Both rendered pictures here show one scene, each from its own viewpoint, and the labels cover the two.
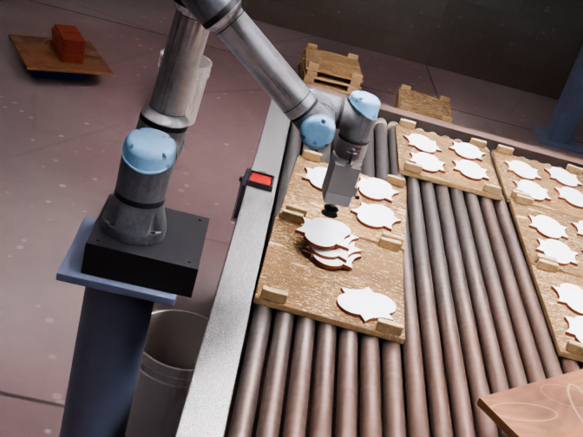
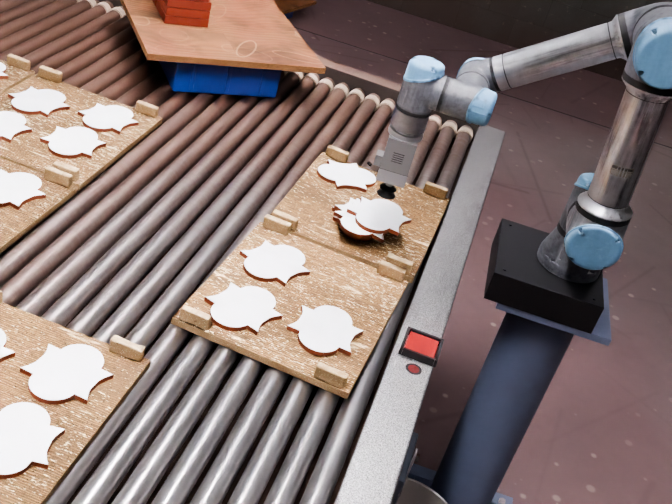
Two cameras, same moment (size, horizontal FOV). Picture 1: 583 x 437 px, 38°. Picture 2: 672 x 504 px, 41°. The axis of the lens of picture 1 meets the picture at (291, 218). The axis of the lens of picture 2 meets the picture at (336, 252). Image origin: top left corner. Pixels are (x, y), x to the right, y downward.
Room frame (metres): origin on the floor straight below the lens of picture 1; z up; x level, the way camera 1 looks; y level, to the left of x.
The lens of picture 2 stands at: (3.66, 0.17, 1.98)
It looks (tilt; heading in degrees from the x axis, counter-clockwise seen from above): 32 degrees down; 190
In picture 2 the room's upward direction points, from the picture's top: 16 degrees clockwise
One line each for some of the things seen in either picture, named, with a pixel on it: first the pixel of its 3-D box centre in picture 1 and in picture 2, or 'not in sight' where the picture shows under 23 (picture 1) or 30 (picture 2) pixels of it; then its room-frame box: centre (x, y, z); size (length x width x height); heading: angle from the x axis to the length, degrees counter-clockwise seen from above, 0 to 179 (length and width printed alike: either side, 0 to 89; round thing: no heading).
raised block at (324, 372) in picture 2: (311, 155); (330, 375); (2.43, -0.01, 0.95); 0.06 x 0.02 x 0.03; 90
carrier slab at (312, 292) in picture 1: (334, 274); (362, 211); (1.81, -0.14, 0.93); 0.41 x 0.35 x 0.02; 2
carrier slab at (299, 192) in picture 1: (347, 200); (298, 300); (2.24, -0.14, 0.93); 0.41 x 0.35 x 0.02; 0
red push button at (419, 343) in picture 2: (260, 180); (421, 347); (2.22, 0.12, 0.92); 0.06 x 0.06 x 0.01; 3
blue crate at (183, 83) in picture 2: not in sight; (214, 55); (1.37, -0.76, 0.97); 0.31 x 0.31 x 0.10; 40
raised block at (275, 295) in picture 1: (273, 295); (435, 190); (1.62, -0.01, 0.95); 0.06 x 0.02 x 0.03; 92
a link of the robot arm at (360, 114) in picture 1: (358, 117); (421, 86); (1.90, -0.08, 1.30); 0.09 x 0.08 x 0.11; 95
